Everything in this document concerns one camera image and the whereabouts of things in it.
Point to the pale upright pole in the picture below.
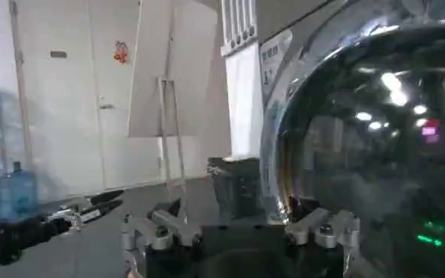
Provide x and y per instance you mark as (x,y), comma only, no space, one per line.
(20,83)

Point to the white slotted rack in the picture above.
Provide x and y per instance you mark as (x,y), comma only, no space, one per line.
(239,22)

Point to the black waste bin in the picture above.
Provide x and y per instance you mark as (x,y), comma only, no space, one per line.
(237,187)

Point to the grey dryer housing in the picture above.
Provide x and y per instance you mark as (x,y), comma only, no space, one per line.
(290,22)

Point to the round glass dryer door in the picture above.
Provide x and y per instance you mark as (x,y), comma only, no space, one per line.
(373,151)

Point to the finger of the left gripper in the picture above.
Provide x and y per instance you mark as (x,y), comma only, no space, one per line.
(105,196)
(101,210)

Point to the white label on dryer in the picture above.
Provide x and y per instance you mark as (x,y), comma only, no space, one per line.
(273,60)

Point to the white board on easel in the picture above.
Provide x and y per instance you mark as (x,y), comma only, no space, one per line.
(177,75)

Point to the orange wall sticker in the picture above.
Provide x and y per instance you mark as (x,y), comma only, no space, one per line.
(120,52)

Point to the metal easel stand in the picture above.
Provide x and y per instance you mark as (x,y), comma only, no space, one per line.
(168,143)

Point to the white upright panel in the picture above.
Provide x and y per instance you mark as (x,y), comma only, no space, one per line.
(245,102)

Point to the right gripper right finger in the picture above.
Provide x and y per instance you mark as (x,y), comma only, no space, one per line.
(322,226)

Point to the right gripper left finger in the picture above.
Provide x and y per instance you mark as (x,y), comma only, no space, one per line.
(171,226)

